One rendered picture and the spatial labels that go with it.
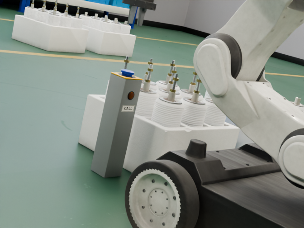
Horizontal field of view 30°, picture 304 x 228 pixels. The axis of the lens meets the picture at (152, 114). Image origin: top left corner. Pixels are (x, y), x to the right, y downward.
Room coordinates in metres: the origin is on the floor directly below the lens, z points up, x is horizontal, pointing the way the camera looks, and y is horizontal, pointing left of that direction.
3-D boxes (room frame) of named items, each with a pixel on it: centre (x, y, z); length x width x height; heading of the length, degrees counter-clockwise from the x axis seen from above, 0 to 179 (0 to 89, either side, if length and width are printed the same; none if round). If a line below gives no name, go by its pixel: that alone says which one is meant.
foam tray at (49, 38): (4.21, 0.87, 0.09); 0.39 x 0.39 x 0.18; 57
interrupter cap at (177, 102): (1.77, -0.05, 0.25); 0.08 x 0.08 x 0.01
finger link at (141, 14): (1.92, 0.11, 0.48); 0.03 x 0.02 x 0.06; 152
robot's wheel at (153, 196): (1.27, -0.07, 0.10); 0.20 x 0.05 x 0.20; 50
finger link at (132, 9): (1.94, 0.15, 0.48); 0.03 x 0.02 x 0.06; 152
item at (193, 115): (1.86, -0.13, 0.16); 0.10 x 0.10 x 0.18
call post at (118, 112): (1.67, 0.10, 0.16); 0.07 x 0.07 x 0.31; 48
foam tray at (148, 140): (1.94, -0.04, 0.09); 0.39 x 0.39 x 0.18; 48
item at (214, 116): (1.94, -0.21, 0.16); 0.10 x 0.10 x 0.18
